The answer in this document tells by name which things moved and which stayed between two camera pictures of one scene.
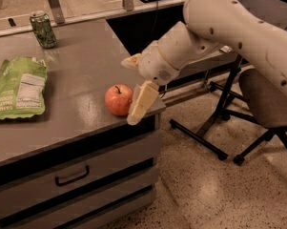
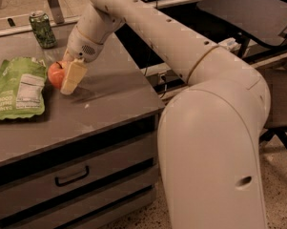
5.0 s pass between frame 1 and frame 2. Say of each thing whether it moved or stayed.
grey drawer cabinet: stayed
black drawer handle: stayed
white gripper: moved
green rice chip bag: stayed
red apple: moved
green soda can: stayed
